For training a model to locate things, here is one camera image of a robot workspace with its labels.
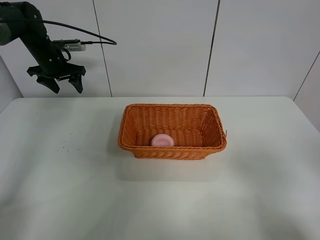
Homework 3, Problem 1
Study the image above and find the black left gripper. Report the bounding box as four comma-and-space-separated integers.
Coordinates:
26, 38, 86, 94

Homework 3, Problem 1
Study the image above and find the pink peach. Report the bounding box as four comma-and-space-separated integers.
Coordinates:
151, 134, 175, 147

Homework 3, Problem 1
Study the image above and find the orange wicker basket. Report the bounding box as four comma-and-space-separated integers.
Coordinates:
117, 103, 227, 160

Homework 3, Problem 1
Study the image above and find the black camera cable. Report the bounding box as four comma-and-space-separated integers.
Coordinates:
41, 19, 118, 46

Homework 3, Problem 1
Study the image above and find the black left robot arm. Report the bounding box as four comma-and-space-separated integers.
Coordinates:
0, 1, 86, 94

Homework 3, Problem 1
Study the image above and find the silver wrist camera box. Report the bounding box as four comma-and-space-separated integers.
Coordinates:
52, 39, 86, 52

